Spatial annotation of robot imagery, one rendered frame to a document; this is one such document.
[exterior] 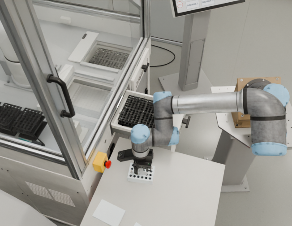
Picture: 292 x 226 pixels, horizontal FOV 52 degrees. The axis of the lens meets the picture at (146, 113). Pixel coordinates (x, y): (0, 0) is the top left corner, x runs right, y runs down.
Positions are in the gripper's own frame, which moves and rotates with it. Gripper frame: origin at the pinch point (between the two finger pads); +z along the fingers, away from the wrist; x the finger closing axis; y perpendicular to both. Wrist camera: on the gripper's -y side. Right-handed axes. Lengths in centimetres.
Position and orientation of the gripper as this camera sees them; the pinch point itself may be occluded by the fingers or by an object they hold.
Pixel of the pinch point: (137, 171)
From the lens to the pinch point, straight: 149.3
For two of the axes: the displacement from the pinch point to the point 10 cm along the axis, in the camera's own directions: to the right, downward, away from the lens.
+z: 0.1, 6.1, 7.9
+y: 9.9, 1.2, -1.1
